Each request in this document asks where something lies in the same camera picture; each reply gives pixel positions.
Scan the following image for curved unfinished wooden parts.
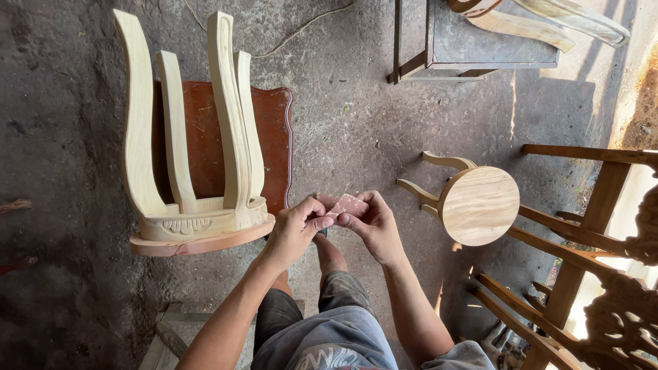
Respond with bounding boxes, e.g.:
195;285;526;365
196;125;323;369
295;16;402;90
447;0;631;53

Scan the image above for person's leg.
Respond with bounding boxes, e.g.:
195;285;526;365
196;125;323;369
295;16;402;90
312;232;349;288

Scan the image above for person's right hand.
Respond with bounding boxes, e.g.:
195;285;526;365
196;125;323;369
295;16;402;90
337;190;407;267

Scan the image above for rough wooden seat block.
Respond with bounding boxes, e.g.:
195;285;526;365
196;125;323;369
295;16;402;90
138;300;306;370

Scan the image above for reddish sandpaper piece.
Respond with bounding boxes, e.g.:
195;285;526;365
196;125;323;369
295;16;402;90
316;193;371;221

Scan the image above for unfinished upturned wooden stool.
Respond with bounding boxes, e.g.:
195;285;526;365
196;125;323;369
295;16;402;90
112;9;276;258

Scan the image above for small round wooden stool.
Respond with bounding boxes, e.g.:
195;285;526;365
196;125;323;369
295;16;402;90
396;151;521;247

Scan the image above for person's left hand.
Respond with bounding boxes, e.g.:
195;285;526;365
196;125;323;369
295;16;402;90
260;196;335;271

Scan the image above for thin pale cord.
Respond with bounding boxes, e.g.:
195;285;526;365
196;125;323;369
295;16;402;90
183;0;358;59

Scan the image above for carved brown wooden chair frame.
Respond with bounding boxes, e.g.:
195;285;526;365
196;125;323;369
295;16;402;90
472;144;658;370

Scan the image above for grey shorts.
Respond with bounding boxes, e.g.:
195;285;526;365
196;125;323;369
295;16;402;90
250;271;497;370

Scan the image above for cat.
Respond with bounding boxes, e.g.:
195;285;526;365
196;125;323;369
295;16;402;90
480;321;527;370

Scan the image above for dark red lacquered table top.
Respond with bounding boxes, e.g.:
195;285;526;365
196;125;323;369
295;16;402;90
151;80;294;218

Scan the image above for dark wooden box table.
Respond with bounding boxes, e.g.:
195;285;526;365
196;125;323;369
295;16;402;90
387;0;562;85

